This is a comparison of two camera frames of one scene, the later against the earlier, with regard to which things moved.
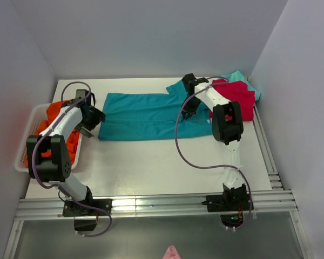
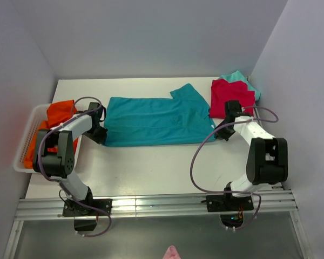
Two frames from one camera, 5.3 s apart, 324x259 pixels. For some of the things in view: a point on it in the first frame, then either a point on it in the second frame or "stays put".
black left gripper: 98,117 to 100,138
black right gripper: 189,111 to 220,134
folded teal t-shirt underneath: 237,76 stays put
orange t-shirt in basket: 72,140 stays put
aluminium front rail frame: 41,209 stays put
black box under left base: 85,225 stays put
